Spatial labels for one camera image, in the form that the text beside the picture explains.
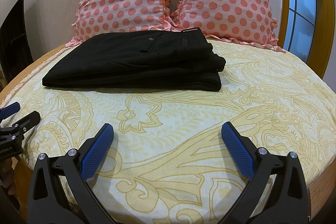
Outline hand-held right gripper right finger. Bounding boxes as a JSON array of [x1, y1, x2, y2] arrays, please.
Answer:
[[219, 122, 309, 224]]

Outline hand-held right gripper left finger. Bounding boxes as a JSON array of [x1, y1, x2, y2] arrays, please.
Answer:
[[28, 123, 116, 224]]

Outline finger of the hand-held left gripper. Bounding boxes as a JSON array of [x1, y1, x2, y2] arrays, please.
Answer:
[[0, 102, 21, 120], [10, 111, 41, 133]]

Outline black pants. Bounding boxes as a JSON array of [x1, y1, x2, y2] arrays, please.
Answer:
[[42, 28, 227, 93]]

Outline person's left hand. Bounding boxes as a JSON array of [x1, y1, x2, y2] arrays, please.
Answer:
[[0, 161, 16, 189]]

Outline woven bamboo bed mat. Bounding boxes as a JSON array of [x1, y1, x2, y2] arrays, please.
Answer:
[[0, 44, 67, 100]]

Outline yellow patterned bed sheet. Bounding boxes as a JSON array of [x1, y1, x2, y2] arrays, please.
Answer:
[[0, 39, 336, 224]]

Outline wooden framed window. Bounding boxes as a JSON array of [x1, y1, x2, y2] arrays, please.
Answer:
[[278, 0, 334, 80]]

